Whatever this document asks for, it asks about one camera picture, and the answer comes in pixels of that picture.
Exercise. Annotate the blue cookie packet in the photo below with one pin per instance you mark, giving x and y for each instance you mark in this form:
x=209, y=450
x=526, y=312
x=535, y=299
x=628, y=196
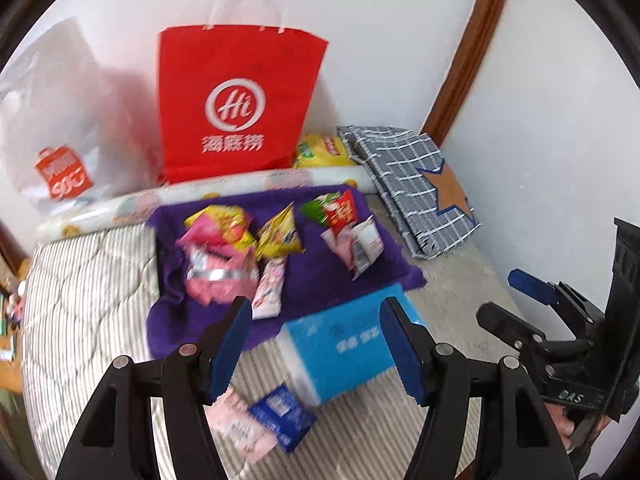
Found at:
x=281, y=412

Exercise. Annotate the red snack packet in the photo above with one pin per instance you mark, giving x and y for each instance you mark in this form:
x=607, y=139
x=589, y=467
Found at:
x=341, y=212

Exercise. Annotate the white red sachet packet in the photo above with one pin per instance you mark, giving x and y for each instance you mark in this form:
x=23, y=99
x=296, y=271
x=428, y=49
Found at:
x=367, y=246

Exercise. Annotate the small pink snack packet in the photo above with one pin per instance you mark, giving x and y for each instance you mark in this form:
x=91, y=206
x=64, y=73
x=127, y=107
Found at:
x=341, y=245

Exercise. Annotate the pink white candy packet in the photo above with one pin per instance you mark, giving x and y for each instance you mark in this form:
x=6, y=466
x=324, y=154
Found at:
x=267, y=300

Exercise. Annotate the right hand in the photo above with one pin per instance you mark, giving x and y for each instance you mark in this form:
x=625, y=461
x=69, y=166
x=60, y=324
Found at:
x=566, y=427

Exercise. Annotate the green snack bag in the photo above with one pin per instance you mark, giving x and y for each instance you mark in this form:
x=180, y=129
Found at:
x=315, y=209

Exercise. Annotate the wooden nightstand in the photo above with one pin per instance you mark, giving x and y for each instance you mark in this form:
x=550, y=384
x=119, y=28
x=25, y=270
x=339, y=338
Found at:
x=11, y=376

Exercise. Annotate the purple towel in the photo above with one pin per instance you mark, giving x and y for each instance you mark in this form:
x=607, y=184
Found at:
x=315, y=280

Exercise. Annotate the red paper shopping bag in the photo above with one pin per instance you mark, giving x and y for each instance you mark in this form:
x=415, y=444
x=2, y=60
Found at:
x=233, y=98

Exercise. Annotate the brown door frame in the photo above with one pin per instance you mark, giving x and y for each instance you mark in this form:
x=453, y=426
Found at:
x=464, y=67

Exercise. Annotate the white plastic Miniso bag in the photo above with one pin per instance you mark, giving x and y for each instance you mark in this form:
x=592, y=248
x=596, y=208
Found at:
x=67, y=139

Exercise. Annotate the yellow tea packet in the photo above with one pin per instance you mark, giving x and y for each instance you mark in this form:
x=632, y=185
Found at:
x=315, y=150

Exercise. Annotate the blue tissue pack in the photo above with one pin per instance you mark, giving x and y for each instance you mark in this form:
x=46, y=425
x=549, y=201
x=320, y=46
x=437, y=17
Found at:
x=337, y=350

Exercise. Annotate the pale pink wafer packet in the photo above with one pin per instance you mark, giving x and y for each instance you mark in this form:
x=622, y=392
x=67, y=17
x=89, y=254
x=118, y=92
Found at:
x=229, y=416

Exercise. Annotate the pink yellow chip bag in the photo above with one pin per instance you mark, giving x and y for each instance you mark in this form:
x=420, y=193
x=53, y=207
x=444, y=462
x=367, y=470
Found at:
x=222, y=227

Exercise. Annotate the yellow snack bag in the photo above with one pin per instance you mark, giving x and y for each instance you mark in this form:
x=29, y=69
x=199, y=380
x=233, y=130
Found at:
x=278, y=237

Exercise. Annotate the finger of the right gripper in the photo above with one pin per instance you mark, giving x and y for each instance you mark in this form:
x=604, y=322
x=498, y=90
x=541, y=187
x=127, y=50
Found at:
x=532, y=287
x=521, y=336

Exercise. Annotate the pink silver snack bag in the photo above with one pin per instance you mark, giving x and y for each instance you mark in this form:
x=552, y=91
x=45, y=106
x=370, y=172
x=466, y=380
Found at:
x=220, y=264

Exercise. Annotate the grey plaid star bag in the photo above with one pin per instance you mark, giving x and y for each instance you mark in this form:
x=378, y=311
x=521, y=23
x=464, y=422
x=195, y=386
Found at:
x=416, y=184

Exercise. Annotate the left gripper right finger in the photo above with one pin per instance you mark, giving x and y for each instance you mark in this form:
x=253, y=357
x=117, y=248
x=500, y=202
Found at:
x=517, y=438

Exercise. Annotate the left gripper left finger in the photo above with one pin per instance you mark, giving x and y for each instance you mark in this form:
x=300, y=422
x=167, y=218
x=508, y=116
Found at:
x=113, y=438

